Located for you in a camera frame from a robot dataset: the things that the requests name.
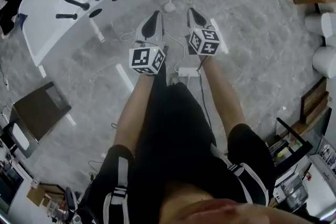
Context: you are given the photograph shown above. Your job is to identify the white power strip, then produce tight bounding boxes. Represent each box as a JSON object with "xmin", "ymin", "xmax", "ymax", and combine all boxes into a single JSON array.
[{"xmin": 178, "ymin": 67, "xmax": 199, "ymax": 78}]

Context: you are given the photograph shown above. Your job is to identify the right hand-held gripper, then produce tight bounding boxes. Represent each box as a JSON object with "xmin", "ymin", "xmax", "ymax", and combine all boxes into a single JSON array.
[{"xmin": 186, "ymin": 7, "xmax": 221, "ymax": 57}]

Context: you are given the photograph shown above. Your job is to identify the black chair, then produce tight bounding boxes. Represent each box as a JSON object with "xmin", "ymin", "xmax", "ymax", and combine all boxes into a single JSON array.
[{"xmin": 64, "ymin": 187, "xmax": 80, "ymax": 219}]

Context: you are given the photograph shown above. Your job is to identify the white bathtub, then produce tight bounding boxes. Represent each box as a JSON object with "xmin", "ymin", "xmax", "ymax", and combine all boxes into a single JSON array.
[{"xmin": 18, "ymin": 0, "xmax": 198, "ymax": 68}]

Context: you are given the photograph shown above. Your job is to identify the black metal rack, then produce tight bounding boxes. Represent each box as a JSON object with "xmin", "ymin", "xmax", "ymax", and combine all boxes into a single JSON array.
[{"xmin": 267, "ymin": 117, "xmax": 314, "ymax": 174}]

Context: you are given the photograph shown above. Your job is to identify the stack of wooden boards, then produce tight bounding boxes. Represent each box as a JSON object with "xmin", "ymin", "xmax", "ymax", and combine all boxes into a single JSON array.
[{"xmin": 300, "ymin": 77, "xmax": 332, "ymax": 124}]

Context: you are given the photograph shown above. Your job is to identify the person's right forearm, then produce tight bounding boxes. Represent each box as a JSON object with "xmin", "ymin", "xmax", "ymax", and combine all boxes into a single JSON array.
[{"xmin": 200, "ymin": 55, "xmax": 247, "ymax": 135}]

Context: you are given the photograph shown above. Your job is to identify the person's left forearm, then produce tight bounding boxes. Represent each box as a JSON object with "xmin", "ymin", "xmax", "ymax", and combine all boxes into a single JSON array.
[{"xmin": 112, "ymin": 74, "xmax": 155, "ymax": 151}]

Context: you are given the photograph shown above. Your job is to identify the black hand shower wand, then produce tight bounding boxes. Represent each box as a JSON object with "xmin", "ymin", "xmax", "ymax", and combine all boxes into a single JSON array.
[{"xmin": 55, "ymin": 13, "xmax": 78, "ymax": 20}]

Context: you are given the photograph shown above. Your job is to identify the person's grey shoe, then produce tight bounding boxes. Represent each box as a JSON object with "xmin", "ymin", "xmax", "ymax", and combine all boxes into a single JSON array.
[{"xmin": 170, "ymin": 73, "xmax": 182, "ymax": 86}]

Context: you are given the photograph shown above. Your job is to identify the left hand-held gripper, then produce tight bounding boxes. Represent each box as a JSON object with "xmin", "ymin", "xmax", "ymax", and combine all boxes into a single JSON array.
[{"xmin": 128, "ymin": 10, "xmax": 167, "ymax": 76}]

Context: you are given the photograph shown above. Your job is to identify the person's black-clothed body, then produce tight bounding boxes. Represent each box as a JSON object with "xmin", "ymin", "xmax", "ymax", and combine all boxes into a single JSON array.
[{"xmin": 90, "ymin": 60, "xmax": 313, "ymax": 224}]

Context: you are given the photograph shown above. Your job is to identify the clear plastic storage box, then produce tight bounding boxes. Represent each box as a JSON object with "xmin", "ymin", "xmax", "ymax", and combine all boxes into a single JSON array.
[{"xmin": 275, "ymin": 173, "xmax": 308, "ymax": 212}]

